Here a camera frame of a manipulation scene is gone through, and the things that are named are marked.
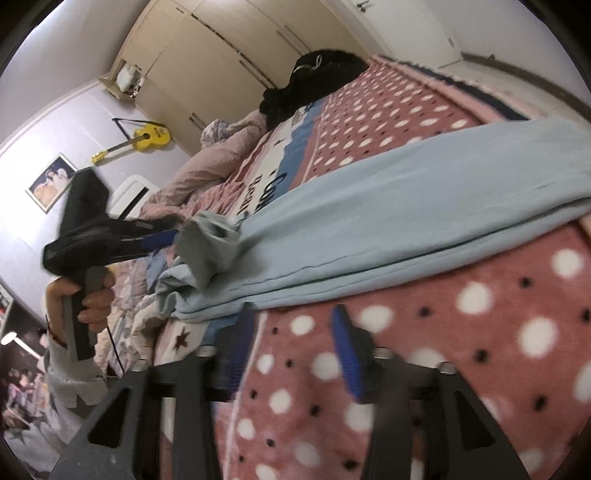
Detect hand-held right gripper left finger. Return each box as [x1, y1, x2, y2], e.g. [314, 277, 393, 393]
[48, 302, 259, 480]

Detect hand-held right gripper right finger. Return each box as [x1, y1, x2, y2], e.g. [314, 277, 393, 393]
[330, 305, 532, 480]

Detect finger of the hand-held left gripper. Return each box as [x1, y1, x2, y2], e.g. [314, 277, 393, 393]
[139, 230, 182, 254]
[131, 217, 180, 232]

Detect light blue pants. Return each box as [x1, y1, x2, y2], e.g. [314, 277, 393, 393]
[154, 115, 591, 324]

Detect person's left forearm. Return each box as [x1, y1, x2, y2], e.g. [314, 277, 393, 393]
[39, 330, 109, 418]

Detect person's left hand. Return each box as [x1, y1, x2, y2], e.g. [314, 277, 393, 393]
[44, 272, 117, 347]

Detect white bed headboard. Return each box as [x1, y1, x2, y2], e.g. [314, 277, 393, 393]
[108, 175, 160, 220]

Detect pink duvet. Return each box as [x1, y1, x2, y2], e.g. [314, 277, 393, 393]
[111, 119, 269, 259]

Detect yellow guitar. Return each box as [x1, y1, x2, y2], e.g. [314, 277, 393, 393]
[91, 117, 171, 164]

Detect dotted striped printed blanket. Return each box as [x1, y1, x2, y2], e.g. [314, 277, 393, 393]
[106, 55, 591, 480]

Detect white folded bedding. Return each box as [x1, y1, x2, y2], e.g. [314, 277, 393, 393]
[115, 65, 141, 93]

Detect beige wooden wardrobe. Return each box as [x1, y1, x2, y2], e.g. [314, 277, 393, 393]
[99, 0, 370, 155]

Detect black clothes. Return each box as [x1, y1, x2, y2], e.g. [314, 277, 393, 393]
[259, 48, 370, 127]

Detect white door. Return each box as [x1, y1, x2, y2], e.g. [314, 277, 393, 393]
[332, 0, 462, 70]

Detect framed wall photo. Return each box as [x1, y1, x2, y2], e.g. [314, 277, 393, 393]
[26, 153, 77, 214]

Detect black cable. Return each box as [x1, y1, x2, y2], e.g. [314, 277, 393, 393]
[106, 320, 126, 376]

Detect dark wall poster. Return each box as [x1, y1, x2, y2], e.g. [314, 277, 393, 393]
[0, 281, 49, 446]

